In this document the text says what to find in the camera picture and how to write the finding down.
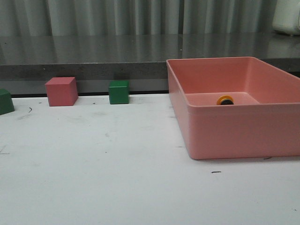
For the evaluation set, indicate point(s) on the dark grey counter shelf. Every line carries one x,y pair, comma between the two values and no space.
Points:
27,63

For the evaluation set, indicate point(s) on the yellow push button switch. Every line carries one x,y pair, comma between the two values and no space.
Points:
225,100

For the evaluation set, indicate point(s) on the white appliance on counter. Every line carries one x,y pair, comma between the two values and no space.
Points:
287,17

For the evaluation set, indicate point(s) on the grey curtain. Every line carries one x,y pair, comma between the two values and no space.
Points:
32,18

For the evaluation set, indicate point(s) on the pink plastic bin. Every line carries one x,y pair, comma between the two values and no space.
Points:
264,120

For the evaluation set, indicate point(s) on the green block left edge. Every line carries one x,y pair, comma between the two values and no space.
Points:
6,103

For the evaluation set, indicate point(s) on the green cube block centre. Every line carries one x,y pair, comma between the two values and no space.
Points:
119,92

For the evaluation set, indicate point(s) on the pink cube block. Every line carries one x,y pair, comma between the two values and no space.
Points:
61,91

